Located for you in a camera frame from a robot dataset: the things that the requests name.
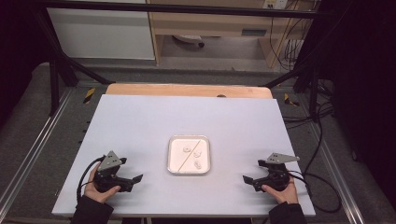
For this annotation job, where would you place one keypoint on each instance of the light wooden desk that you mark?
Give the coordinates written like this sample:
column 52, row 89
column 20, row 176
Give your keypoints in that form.
column 211, row 23

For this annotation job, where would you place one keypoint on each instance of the light wooden table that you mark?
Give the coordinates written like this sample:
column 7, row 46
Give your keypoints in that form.
column 186, row 90

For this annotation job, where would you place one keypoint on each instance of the office chair base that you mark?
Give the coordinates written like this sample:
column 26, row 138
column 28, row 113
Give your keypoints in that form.
column 190, row 39

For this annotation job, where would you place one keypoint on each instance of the yellow clamp left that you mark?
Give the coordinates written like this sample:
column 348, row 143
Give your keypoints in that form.
column 89, row 95

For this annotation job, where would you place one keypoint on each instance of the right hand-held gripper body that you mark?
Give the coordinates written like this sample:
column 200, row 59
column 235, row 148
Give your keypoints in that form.
column 275, row 174

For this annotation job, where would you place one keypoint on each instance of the dark curtain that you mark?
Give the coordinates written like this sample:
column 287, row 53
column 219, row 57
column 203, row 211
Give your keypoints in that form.
column 364, row 93
column 15, row 46

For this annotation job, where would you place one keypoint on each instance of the person's left hand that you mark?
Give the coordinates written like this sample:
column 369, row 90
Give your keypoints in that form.
column 97, row 193

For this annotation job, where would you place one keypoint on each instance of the aluminium floor rail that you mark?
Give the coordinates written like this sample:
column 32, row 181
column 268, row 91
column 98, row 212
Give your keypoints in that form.
column 37, row 140
column 336, row 174

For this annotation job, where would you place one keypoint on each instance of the yellow clamp right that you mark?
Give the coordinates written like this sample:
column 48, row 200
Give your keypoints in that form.
column 290, row 100

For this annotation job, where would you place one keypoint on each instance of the white cabinet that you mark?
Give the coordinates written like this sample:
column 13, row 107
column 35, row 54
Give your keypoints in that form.
column 99, row 34

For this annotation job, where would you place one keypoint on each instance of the small white items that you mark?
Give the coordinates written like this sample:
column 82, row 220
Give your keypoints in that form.
column 189, row 155

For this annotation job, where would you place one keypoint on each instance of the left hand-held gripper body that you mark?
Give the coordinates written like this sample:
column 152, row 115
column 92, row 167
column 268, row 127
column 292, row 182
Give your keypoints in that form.
column 109, row 174

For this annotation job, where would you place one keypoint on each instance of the white square tray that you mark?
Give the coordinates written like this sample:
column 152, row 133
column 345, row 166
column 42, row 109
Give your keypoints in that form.
column 189, row 155

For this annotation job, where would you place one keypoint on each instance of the yellow clamp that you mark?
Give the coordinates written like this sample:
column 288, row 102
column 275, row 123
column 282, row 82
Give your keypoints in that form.
column 89, row 95
column 290, row 100

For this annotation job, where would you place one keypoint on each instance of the person's right hand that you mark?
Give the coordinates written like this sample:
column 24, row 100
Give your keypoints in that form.
column 282, row 193

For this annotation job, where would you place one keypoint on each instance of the white power strip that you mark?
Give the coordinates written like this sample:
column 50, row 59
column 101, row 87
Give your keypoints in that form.
column 275, row 3

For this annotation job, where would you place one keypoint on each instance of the black metal frame stand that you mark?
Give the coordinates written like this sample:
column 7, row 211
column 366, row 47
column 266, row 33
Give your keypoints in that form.
column 59, row 68
column 306, row 74

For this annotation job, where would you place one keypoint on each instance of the black metal frame crossbar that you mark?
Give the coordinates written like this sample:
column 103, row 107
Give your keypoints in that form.
column 174, row 8

